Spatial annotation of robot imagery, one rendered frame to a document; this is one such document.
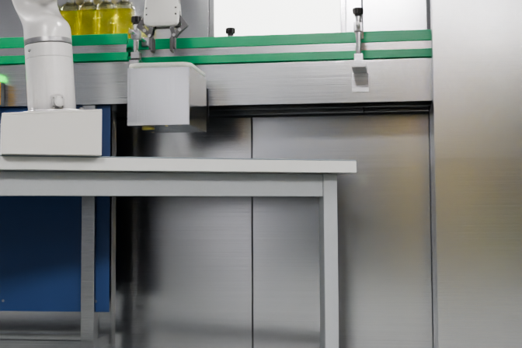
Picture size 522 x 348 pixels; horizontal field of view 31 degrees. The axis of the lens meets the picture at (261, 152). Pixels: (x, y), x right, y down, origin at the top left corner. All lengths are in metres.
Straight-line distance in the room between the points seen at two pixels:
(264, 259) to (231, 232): 0.13
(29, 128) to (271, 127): 0.90
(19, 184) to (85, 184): 0.16
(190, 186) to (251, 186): 0.16
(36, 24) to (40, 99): 0.19
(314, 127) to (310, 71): 0.25
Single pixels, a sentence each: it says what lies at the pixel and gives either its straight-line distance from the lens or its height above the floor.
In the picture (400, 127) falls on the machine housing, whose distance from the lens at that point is 2.89.
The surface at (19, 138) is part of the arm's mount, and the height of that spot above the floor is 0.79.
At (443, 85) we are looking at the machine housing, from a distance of 2.53.
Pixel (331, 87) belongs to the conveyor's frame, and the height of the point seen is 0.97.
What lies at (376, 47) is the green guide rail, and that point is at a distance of 2.74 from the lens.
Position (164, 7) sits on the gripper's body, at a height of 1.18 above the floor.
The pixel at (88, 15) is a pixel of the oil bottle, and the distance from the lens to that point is 2.93.
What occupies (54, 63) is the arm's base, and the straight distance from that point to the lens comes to 2.40.
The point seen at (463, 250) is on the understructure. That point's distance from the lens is 2.51.
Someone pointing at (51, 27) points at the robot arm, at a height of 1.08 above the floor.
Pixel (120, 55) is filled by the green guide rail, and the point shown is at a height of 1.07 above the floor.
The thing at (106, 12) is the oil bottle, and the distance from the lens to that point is 2.91.
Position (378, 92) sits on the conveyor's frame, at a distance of 2.69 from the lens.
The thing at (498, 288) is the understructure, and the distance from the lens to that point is 2.52.
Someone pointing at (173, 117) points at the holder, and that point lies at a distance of 2.48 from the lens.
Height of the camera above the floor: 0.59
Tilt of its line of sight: 4 degrees up
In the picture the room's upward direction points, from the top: straight up
